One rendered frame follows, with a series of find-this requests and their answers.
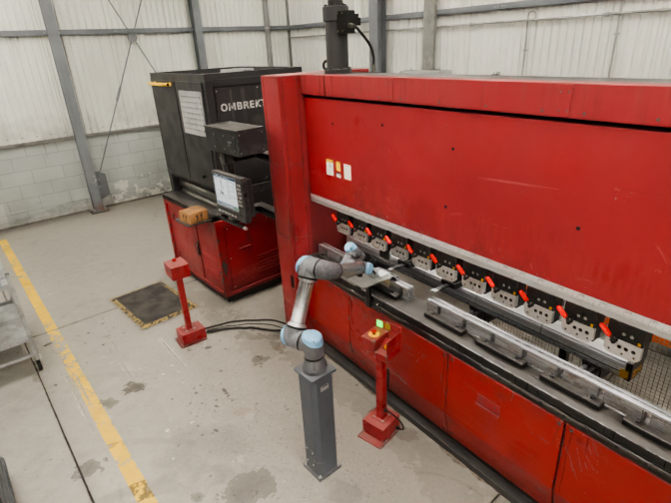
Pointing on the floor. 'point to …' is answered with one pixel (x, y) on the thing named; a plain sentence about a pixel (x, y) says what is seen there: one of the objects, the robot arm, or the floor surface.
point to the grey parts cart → (14, 322)
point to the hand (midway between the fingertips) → (373, 274)
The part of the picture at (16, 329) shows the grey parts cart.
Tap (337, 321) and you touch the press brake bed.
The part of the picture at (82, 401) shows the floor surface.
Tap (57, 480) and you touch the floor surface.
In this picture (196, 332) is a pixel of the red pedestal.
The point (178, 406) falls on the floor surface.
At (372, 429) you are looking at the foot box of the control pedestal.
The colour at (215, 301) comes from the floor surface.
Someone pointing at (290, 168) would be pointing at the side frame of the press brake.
